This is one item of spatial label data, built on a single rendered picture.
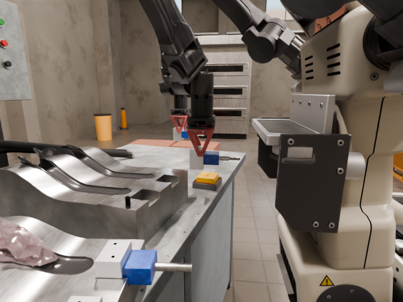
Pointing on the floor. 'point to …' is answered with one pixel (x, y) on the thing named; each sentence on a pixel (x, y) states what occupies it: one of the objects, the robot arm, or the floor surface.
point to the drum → (103, 126)
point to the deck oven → (228, 84)
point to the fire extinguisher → (123, 120)
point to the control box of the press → (11, 62)
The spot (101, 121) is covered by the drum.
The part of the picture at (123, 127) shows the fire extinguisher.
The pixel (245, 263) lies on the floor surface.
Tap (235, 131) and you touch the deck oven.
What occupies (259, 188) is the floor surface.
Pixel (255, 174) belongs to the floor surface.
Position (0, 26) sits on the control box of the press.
